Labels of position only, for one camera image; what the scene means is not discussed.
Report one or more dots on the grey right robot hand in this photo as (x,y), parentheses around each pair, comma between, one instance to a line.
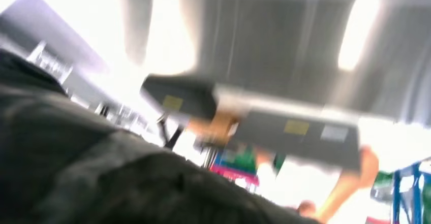
(101,168)

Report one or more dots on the blue metal shelf rack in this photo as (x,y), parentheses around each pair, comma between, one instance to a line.
(416,192)

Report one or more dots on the black equipment case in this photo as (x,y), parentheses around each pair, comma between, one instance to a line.
(303,138)
(182,96)

